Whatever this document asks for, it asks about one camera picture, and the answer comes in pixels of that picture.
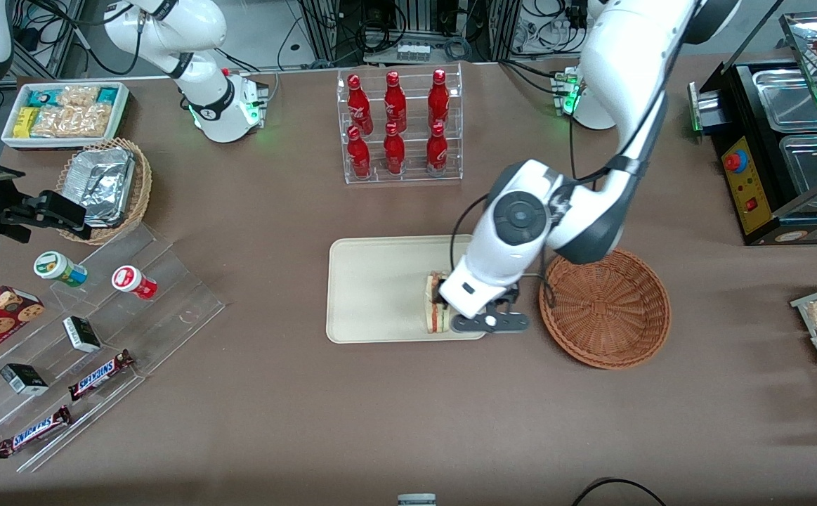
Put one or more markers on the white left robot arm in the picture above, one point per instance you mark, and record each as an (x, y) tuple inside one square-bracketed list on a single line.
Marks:
[(626, 70)]

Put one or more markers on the red lid white jar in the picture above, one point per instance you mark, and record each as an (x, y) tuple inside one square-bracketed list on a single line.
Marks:
[(131, 281)]

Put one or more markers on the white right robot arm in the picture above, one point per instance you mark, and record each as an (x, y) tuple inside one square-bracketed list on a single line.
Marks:
[(204, 28)]

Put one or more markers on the green lid white jar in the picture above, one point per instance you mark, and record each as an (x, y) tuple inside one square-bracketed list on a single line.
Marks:
[(57, 267)]

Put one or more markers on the grey power strip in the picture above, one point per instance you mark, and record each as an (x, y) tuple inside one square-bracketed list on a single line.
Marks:
[(414, 52)]

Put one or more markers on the stacked foil containers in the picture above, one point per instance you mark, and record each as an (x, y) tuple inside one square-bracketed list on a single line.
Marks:
[(102, 183)]

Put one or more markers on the clear acrylic stepped shelf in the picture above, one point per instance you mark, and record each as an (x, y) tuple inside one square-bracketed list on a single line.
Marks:
[(169, 309)]

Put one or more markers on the teal snack packet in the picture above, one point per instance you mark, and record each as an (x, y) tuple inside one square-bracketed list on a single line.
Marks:
[(41, 98), (107, 95)]

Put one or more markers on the clear acrylic bottle rack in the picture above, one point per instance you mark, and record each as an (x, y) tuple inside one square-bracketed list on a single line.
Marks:
[(415, 169)]

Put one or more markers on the small grey white object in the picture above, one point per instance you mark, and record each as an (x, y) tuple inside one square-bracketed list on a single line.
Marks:
[(416, 500)]

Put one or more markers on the small black box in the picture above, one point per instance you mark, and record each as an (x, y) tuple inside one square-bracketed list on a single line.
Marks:
[(82, 334), (23, 379)]

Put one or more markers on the white rectangular snack bin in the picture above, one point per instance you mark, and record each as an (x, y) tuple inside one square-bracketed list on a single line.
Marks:
[(121, 116)]

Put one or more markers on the large clear cracker bag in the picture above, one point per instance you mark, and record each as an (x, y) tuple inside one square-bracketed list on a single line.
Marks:
[(74, 121)]

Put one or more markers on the aluminium frame rack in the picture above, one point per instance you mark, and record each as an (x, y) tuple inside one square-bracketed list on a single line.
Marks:
[(324, 28)]

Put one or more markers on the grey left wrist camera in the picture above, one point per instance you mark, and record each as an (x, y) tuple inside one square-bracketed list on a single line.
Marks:
[(489, 323)]

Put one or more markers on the cream rectangular tray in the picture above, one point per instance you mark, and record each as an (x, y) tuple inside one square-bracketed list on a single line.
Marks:
[(373, 288)]

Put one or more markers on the black food warmer machine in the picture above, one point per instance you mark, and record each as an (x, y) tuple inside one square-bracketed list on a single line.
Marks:
[(749, 190)]

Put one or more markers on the light wicker basket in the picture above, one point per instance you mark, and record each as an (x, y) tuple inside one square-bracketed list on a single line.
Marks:
[(141, 190)]

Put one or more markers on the brown round wicker basket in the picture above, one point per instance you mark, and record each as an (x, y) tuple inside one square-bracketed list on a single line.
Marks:
[(605, 316)]

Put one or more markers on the triangular sandwich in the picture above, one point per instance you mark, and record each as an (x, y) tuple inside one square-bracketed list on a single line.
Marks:
[(438, 320)]

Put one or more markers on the yellow snack packet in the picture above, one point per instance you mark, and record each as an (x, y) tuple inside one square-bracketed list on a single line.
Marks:
[(26, 122)]

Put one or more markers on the red cola bottle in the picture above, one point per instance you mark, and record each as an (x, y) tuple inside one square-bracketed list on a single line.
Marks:
[(437, 151), (394, 152), (358, 154), (395, 102), (358, 102), (439, 98)]

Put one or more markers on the Snickers chocolate bar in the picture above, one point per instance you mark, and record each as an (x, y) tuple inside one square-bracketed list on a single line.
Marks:
[(99, 374), (34, 431)]

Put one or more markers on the small clear cracker bag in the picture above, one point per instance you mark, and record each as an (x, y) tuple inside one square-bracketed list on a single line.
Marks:
[(78, 95)]

